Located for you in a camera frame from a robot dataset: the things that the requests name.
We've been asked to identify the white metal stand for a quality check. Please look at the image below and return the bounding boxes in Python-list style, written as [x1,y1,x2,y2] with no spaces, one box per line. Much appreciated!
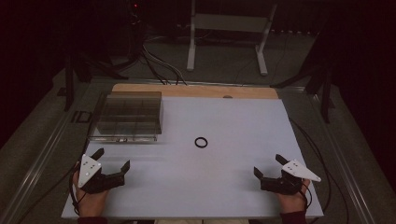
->
[186,0,278,77]

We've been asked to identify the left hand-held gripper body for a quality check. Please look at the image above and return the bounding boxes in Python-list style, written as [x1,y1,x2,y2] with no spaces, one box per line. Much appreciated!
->
[77,153,126,195]

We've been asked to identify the person's left hand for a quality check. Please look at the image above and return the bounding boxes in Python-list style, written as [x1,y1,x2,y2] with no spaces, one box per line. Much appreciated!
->
[72,169,109,217]

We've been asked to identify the clear plastic compartment box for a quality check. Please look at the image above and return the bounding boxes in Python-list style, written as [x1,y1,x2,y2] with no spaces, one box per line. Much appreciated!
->
[88,91,164,144]

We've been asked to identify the person's right hand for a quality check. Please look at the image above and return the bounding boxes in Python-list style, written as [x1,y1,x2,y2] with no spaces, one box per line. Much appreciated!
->
[276,179,311,215]

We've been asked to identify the bundle of floor cables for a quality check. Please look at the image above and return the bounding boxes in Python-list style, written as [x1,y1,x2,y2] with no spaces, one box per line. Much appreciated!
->
[141,34,189,86]

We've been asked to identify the black hair tie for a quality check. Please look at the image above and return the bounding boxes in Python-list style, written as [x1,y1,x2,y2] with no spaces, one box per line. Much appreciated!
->
[194,136,209,149]

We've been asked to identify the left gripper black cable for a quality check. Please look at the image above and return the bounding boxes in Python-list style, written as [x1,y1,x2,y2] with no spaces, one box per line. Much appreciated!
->
[15,161,82,224]

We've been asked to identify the black tripod stand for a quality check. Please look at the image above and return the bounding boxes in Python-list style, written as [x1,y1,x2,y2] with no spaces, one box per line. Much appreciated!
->
[270,18,340,124]
[64,0,148,112]

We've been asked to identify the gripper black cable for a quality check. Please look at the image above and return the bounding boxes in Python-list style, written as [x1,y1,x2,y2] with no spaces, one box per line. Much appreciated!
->
[15,161,82,224]
[289,118,350,224]

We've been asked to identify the white mat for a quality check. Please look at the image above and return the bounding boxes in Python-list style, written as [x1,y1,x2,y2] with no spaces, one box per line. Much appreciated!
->
[61,96,325,220]

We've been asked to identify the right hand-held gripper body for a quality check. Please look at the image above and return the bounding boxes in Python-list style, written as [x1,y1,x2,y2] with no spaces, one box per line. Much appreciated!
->
[260,159,322,196]

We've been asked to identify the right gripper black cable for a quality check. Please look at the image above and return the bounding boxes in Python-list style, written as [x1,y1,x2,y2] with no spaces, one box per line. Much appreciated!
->
[289,118,350,224]

